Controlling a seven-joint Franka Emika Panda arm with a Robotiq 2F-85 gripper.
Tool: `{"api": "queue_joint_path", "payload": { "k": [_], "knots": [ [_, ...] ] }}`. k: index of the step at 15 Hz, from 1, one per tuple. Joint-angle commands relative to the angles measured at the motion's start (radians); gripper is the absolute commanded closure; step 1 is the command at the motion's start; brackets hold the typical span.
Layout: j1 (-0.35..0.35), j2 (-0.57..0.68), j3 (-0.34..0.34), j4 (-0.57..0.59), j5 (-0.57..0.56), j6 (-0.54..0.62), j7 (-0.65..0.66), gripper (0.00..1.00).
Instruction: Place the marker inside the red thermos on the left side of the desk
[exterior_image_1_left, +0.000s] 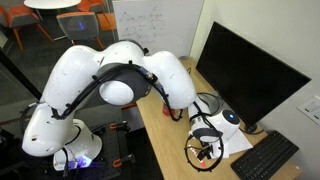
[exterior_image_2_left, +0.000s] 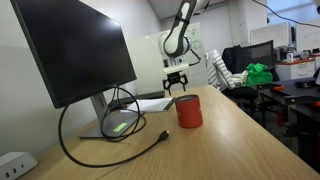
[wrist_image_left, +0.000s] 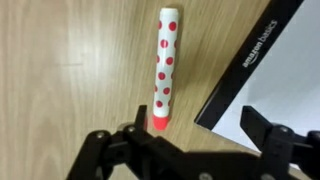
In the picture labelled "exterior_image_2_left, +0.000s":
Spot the green cloth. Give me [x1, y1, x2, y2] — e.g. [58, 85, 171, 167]
[245, 62, 275, 88]

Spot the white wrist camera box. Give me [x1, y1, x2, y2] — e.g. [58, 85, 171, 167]
[162, 62, 191, 75]

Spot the black loose cable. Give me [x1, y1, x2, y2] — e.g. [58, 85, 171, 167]
[57, 84, 171, 169]

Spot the black robot table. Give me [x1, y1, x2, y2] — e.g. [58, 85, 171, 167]
[255, 76, 320, 169]

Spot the background whiteboard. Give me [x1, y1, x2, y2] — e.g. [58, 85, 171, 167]
[295, 17, 320, 54]
[249, 21, 293, 49]

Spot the white power strip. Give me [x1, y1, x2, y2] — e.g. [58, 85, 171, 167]
[0, 151, 39, 180]

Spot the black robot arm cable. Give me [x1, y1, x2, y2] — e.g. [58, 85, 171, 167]
[187, 47, 203, 67]

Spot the green sticky note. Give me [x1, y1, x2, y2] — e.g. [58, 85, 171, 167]
[112, 121, 129, 133]

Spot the black hanging cable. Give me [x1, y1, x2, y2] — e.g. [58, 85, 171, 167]
[251, 0, 320, 30]

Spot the white notepad black spine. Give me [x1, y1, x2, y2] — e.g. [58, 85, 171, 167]
[125, 96, 176, 114]

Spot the white puffy jacket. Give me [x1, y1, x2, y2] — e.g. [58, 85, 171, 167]
[204, 48, 250, 92]

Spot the large whiteboard with drawings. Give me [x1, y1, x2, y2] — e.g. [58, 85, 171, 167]
[127, 21, 210, 97]

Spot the silver monitor stand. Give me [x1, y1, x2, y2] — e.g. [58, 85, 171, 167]
[78, 92, 145, 140]

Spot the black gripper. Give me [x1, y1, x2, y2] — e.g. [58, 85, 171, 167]
[162, 71, 189, 97]

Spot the black keyboard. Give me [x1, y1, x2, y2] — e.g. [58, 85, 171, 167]
[110, 90, 166, 106]

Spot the white filing cabinet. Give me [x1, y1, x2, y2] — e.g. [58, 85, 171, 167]
[275, 58, 316, 82]

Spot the black office chair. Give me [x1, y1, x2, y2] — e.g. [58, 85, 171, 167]
[221, 39, 278, 101]

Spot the black computer monitor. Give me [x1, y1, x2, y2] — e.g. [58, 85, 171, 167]
[9, 0, 138, 110]

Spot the red thermos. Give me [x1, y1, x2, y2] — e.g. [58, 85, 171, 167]
[174, 93, 204, 130]

